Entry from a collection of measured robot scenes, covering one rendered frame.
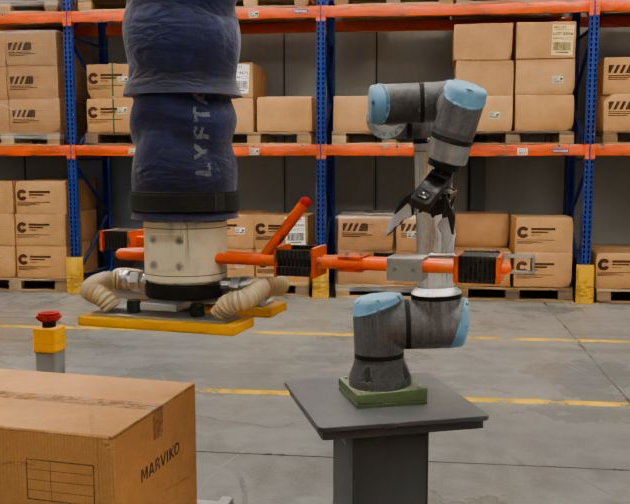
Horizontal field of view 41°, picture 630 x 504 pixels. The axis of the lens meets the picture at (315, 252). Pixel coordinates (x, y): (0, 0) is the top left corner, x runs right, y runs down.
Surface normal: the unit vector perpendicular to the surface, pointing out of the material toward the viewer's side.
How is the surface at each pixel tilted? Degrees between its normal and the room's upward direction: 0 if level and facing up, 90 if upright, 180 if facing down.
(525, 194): 90
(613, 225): 90
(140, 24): 80
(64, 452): 90
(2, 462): 90
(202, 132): 105
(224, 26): 75
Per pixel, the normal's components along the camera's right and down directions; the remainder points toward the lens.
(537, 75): -0.15, 0.11
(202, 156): 0.60, -0.21
